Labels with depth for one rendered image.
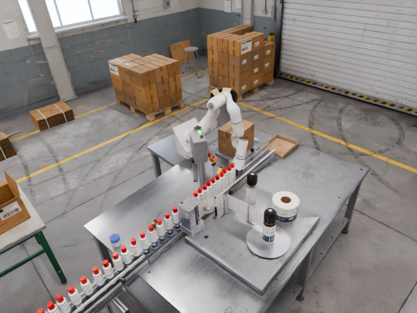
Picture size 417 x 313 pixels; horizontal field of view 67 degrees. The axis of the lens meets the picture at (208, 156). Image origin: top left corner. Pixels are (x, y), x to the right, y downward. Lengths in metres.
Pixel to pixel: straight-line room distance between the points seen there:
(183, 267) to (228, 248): 0.34
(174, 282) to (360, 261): 2.00
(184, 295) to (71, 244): 2.00
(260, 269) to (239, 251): 0.19
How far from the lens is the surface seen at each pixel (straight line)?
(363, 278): 3.46
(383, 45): 6.26
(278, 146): 3.41
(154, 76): 5.68
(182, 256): 2.36
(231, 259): 2.26
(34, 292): 3.67
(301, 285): 2.99
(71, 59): 7.44
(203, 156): 2.35
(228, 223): 2.47
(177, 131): 3.23
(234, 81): 6.22
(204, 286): 2.21
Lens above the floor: 2.68
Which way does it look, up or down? 35 degrees down
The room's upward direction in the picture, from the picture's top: 4 degrees counter-clockwise
